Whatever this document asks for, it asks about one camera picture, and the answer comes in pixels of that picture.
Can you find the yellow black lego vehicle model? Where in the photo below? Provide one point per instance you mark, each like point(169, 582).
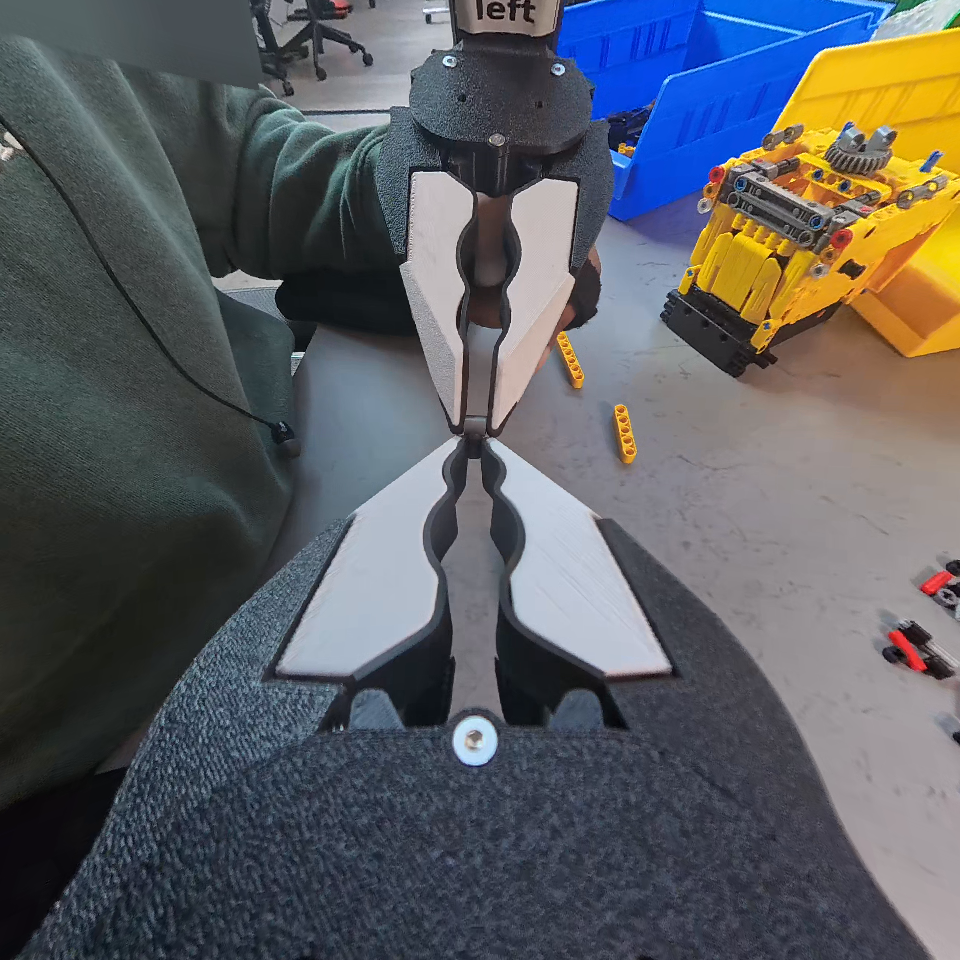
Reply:
point(787, 247)

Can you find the long yellow lego beam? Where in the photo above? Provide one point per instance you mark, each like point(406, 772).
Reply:
point(571, 364)

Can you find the black office chair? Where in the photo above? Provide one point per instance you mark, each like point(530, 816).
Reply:
point(334, 37)
point(274, 45)

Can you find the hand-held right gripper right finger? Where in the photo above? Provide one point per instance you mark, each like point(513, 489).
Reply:
point(585, 600)

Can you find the black quilted cushion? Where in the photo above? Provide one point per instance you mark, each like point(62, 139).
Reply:
point(45, 862)

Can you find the person's left hand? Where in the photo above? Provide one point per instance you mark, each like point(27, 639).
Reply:
point(553, 349)

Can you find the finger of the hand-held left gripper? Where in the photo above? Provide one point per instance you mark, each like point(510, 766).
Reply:
point(435, 247)
point(544, 247)

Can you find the short yellow lego beam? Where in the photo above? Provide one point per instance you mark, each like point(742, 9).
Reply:
point(625, 433)

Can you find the blue plastic bin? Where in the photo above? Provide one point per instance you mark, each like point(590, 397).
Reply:
point(712, 112)
point(600, 52)

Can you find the yellow plastic bin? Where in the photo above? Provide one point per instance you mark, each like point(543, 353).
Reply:
point(900, 75)

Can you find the person's left forearm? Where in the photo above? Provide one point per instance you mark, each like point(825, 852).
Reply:
point(315, 187)

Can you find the bubble wrap sheet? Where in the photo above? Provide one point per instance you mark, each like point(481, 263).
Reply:
point(915, 22)

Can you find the pile of small lego pieces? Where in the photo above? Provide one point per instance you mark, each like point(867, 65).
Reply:
point(907, 652)

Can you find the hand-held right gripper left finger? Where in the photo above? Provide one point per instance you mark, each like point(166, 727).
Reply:
point(360, 600)

